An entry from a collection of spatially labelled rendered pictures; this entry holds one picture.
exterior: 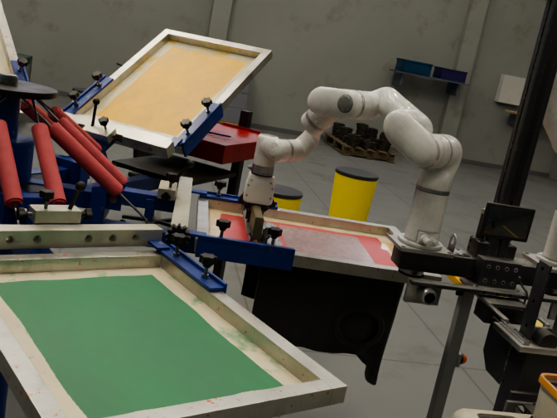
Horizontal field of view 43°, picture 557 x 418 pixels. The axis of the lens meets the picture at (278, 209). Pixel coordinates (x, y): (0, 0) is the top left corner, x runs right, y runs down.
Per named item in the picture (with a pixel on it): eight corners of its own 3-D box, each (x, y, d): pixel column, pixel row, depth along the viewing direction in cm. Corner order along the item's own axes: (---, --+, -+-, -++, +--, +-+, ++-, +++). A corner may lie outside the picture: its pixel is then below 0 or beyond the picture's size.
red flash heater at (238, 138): (202, 138, 397) (205, 117, 394) (275, 157, 380) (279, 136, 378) (138, 144, 342) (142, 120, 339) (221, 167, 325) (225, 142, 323)
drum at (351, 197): (368, 248, 622) (384, 180, 607) (326, 241, 616) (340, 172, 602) (358, 235, 661) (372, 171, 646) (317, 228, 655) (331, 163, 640)
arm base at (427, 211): (452, 256, 194) (467, 202, 190) (409, 250, 192) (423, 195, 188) (432, 239, 209) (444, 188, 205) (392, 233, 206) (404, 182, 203)
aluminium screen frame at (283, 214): (393, 235, 282) (395, 226, 281) (439, 288, 226) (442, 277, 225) (196, 204, 271) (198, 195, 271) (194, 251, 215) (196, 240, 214)
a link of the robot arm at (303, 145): (315, 129, 219) (273, 167, 232) (340, 130, 229) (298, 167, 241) (302, 107, 222) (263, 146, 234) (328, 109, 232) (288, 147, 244)
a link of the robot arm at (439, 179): (457, 195, 199) (472, 138, 195) (433, 196, 189) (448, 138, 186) (428, 185, 205) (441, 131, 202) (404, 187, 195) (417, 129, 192)
